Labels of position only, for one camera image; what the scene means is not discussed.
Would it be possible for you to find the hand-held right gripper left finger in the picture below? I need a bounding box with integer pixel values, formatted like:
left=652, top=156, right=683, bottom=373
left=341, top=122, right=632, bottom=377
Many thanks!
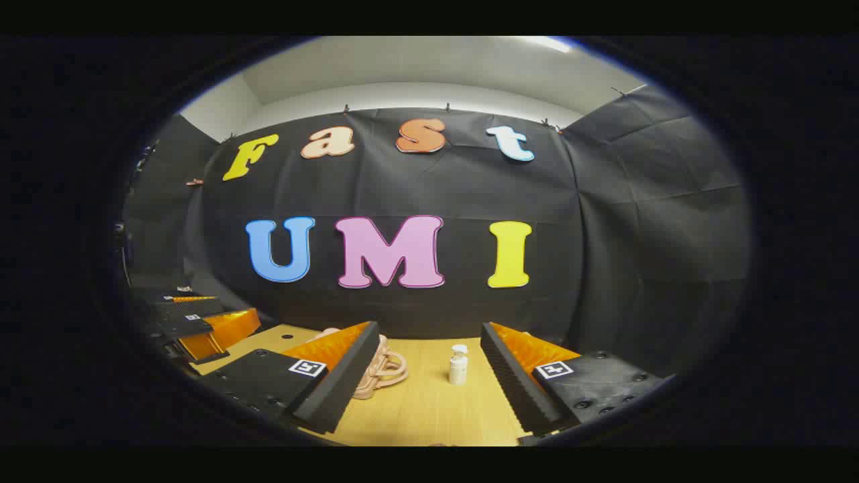
left=200, top=321, right=381, bottom=435

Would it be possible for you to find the white pump bottle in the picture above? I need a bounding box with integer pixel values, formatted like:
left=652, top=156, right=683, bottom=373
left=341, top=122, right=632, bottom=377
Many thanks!
left=448, top=344, right=469, bottom=386

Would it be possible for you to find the black backdrop cloth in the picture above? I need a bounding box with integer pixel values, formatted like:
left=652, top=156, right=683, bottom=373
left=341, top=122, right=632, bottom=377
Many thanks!
left=124, top=84, right=751, bottom=376

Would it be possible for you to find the pink suitcase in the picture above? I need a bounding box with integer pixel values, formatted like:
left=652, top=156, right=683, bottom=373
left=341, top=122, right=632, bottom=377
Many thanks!
left=314, top=327, right=409, bottom=401

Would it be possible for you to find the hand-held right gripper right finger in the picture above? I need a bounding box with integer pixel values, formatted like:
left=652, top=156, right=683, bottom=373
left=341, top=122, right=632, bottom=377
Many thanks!
left=480, top=322, right=666, bottom=437

